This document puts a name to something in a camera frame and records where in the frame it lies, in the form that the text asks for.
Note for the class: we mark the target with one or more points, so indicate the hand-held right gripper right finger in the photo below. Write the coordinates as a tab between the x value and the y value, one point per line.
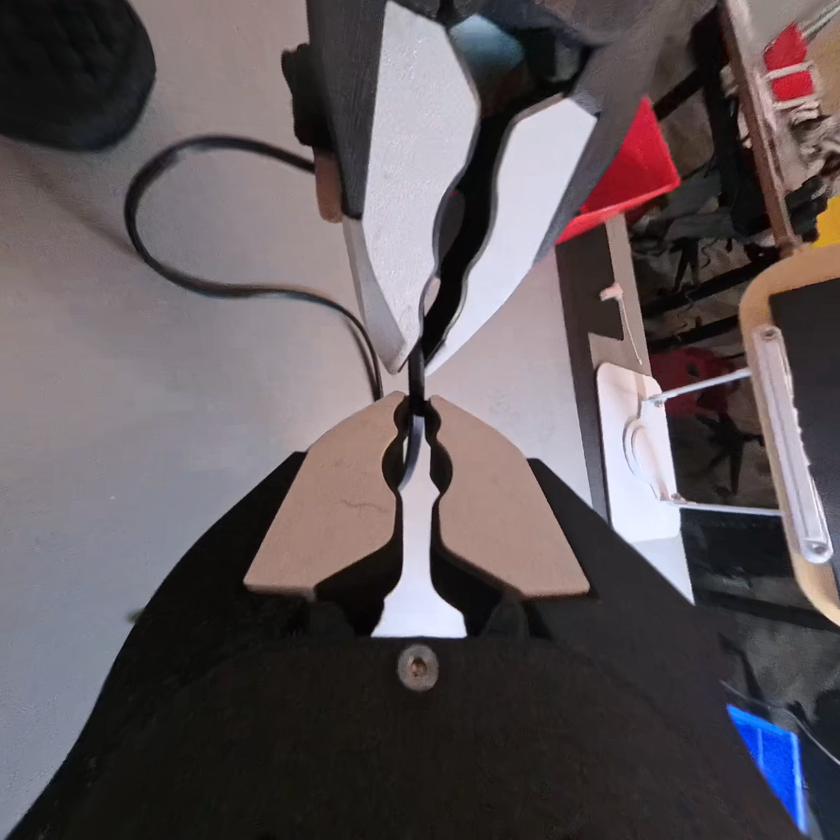
505	518

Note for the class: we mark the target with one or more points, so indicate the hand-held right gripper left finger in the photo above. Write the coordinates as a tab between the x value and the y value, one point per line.
328	505

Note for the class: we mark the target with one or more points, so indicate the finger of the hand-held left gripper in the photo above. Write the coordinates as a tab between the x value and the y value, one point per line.
407	164
531	184

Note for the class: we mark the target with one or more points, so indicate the red plastic bin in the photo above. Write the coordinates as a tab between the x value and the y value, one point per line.
636	164

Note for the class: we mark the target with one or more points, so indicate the blue plastic bin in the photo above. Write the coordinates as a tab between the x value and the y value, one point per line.
768	754

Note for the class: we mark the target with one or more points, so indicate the white zip tie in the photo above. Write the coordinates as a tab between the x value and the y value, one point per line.
613	293

